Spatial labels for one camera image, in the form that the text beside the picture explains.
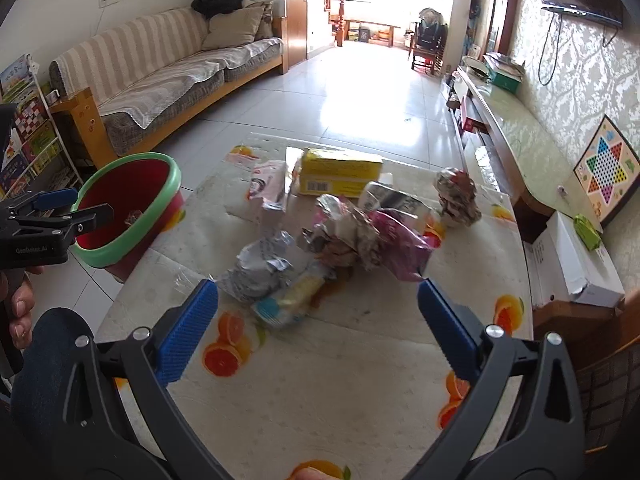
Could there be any brown woven seat cushion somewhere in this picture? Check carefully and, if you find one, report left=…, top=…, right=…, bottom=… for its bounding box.
left=575, top=345, right=640, bottom=441

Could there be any star checkers game board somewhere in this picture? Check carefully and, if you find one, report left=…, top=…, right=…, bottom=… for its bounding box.
left=572, top=114, right=640, bottom=227

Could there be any beige pillow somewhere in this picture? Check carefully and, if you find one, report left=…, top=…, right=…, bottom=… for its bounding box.
left=201, top=5, right=266, bottom=52

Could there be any black television cable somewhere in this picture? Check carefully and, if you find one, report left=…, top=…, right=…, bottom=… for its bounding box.
left=537, top=10, right=563, bottom=86

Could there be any pink wrapper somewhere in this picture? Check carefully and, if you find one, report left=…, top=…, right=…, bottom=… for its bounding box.
left=298, top=194, right=436, bottom=282

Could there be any red box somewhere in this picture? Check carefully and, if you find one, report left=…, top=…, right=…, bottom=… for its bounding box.
left=460, top=105, right=488, bottom=133

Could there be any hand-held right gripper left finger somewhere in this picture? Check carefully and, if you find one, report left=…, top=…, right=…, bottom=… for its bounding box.
left=40, top=278, right=226, bottom=480

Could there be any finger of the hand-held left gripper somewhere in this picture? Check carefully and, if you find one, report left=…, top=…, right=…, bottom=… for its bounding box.
left=0, top=187, right=80, bottom=219
left=10, top=203, right=115, bottom=236

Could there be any pink and white carton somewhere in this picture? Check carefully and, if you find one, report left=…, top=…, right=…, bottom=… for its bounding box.
left=247, top=159, right=296, bottom=226

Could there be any fruit printed tablecloth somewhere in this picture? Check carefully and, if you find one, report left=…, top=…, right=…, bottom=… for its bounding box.
left=95, top=132, right=533, bottom=480

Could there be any wooden chair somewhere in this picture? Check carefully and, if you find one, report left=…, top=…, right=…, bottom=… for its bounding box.
left=410, top=7, right=448, bottom=78

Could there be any patterned pillow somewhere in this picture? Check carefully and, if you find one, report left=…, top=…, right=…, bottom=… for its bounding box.
left=242, top=0, right=276, bottom=41

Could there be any yellow and blue wrapper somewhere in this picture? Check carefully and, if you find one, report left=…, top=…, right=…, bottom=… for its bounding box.
left=250, top=265, right=337, bottom=328

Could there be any red bin with green rim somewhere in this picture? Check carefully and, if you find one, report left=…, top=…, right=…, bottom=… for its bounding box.
left=70, top=152, right=187, bottom=283

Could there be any silver foil bag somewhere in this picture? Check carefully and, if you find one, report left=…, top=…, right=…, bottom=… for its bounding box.
left=220, top=231, right=296, bottom=303

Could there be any silver plastic film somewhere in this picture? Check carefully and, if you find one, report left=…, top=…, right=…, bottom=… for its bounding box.
left=462, top=142, right=496, bottom=181

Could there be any low wooden bench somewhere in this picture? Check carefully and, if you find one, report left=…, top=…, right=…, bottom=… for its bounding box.
left=345, top=19, right=402, bottom=48

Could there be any green packet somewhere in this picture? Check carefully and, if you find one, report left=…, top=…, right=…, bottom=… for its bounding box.
left=572, top=214, right=604, bottom=251

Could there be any long low television cabinet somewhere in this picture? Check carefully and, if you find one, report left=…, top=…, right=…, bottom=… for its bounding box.
left=445, top=67, right=606, bottom=241

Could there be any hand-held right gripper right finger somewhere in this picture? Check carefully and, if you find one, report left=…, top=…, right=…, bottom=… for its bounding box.
left=405, top=278, right=586, bottom=480

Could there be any yellow tissue box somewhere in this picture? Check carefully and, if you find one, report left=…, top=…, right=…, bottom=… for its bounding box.
left=292, top=147, right=385, bottom=198

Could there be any person's left hand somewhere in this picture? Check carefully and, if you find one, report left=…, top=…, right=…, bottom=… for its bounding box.
left=2, top=265, right=46, bottom=351

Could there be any wooden sofa with striped cover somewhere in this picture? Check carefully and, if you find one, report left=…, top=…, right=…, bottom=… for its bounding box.
left=47, top=2, right=288, bottom=171

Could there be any picture book rack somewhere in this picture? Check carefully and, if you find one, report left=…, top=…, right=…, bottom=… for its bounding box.
left=0, top=54, right=85, bottom=201

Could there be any person's right hand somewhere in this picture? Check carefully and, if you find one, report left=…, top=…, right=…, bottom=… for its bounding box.
left=287, top=465, right=333, bottom=480

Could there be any white cardboard box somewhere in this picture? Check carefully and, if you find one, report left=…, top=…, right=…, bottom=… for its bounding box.
left=522, top=210, right=626, bottom=311

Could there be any printed paper ball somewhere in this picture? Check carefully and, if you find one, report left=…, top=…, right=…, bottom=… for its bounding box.
left=433, top=167, right=483, bottom=228

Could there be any stack of magazines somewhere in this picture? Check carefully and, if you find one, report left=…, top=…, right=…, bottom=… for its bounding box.
left=482, top=51, right=526, bottom=78

